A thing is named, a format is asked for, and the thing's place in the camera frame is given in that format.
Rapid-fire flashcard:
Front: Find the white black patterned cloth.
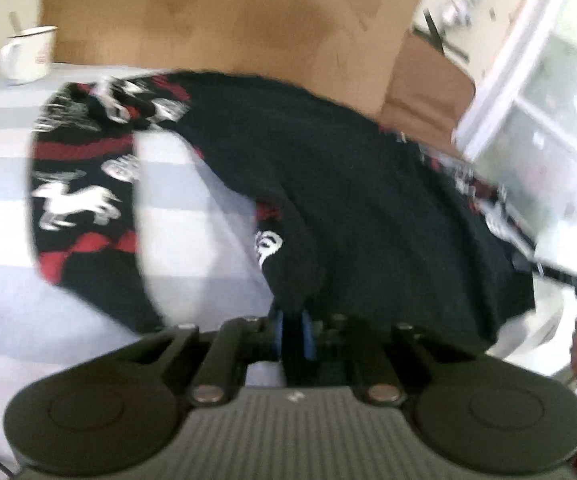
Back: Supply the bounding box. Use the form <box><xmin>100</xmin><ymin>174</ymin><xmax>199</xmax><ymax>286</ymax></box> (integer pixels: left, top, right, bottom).
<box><xmin>412</xmin><ymin>0</ymin><xmax>504</xmax><ymax>63</ymax></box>

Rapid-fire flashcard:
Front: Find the grey striped bed sheet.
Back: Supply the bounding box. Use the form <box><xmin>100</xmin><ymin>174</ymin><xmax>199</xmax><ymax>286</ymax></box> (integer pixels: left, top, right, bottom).
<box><xmin>0</xmin><ymin>61</ymin><xmax>577</xmax><ymax>473</ymax></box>

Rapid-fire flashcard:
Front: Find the white window frame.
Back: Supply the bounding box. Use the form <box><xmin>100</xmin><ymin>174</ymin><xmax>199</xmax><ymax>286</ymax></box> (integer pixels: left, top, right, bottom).
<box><xmin>452</xmin><ymin>0</ymin><xmax>577</xmax><ymax>273</ymax></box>

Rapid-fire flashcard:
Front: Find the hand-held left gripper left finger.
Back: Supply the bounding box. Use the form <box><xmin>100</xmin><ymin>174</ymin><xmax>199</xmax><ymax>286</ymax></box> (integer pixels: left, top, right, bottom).
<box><xmin>137</xmin><ymin>310</ymin><xmax>285</xmax><ymax>407</ymax></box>

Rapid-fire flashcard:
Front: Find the brown pillow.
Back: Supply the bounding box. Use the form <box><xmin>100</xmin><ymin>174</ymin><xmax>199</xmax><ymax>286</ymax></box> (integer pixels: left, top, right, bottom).
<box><xmin>377</xmin><ymin>29</ymin><xmax>477</xmax><ymax>157</ymax></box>

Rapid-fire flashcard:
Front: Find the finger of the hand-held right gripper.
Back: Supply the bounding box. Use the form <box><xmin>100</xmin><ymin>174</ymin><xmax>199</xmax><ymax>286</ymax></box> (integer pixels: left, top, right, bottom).
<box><xmin>511</xmin><ymin>250</ymin><xmax>577</xmax><ymax>306</ymax></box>

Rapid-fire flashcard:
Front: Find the black red patterned knit sweater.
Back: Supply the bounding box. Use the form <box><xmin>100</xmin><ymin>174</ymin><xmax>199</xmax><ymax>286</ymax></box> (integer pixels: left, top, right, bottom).
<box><xmin>26</xmin><ymin>71</ymin><xmax>536</xmax><ymax>357</ymax></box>

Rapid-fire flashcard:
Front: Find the white enamel mug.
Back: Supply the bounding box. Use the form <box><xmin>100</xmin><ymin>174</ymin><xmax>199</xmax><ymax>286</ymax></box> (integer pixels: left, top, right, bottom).
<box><xmin>0</xmin><ymin>25</ymin><xmax>60</xmax><ymax>86</ymax></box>

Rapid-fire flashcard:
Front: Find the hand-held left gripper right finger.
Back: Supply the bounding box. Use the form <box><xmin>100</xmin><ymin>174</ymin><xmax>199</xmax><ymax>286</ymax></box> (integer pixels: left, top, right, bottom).
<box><xmin>299</xmin><ymin>310</ymin><xmax>471</xmax><ymax>407</ymax></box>

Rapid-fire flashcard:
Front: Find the wooden headboard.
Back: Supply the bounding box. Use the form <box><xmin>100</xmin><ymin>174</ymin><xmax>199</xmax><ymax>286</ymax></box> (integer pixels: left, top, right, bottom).
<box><xmin>42</xmin><ymin>0</ymin><xmax>439</xmax><ymax>122</ymax></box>

